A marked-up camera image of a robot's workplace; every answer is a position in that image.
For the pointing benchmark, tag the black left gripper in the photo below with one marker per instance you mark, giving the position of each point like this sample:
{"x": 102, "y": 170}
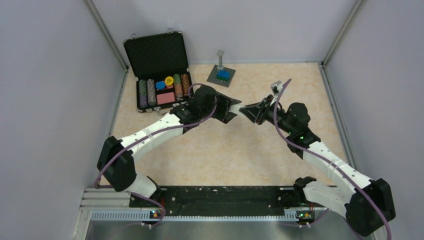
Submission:
{"x": 224, "y": 101}

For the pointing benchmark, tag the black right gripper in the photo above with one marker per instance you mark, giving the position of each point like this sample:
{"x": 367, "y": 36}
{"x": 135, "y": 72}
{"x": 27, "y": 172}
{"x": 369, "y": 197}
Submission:
{"x": 257, "y": 112}

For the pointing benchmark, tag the white remote control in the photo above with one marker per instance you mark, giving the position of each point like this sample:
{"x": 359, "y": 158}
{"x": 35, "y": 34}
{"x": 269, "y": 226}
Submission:
{"x": 235, "y": 109}

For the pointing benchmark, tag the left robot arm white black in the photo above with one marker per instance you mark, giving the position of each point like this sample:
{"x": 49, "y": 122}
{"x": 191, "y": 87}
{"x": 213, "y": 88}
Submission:
{"x": 116, "y": 161}

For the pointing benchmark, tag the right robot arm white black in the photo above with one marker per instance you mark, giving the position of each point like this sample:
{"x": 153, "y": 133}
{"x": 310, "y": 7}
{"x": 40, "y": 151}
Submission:
{"x": 366, "y": 204}

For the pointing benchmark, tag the grey lego baseplate with bricks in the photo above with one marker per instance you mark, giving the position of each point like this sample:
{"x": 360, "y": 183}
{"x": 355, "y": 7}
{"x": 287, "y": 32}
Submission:
{"x": 221, "y": 75}

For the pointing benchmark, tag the yellow poker chip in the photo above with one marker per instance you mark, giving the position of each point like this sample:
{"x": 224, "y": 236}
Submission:
{"x": 169, "y": 80}

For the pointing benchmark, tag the blue poker chip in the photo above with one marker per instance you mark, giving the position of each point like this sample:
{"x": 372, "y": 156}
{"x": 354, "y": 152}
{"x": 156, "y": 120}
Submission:
{"x": 160, "y": 85}

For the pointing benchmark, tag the black poker chip case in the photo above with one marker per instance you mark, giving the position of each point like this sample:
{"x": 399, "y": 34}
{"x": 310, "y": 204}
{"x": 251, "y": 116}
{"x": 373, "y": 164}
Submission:
{"x": 152, "y": 59}

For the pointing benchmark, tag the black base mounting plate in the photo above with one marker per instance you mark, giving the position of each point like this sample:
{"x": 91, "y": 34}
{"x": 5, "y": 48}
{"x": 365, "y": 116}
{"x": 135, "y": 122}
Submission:
{"x": 229, "y": 201}

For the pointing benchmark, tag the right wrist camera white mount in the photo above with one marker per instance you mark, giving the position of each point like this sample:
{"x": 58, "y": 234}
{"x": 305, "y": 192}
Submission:
{"x": 276, "y": 88}

